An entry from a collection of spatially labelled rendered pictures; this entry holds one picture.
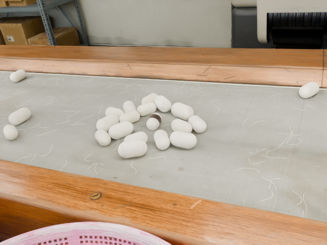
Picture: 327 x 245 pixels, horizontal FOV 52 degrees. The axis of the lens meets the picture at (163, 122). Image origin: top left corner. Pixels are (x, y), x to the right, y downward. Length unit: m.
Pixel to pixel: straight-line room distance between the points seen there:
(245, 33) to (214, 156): 0.98
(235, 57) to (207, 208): 0.38
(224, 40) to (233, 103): 2.13
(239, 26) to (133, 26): 1.70
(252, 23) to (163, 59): 0.72
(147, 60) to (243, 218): 0.44
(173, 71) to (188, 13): 2.07
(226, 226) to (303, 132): 0.21
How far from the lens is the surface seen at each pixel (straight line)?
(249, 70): 0.60
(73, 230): 0.32
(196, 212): 0.31
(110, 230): 0.31
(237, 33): 1.36
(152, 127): 0.47
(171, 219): 0.31
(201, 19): 2.66
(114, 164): 0.43
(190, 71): 0.62
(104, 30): 3.11
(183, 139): 0.42
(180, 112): 0.48
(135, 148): 0.42
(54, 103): 0.63
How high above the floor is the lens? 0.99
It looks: 31 degrees down
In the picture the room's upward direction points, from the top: 8 degrees counter-clockwise
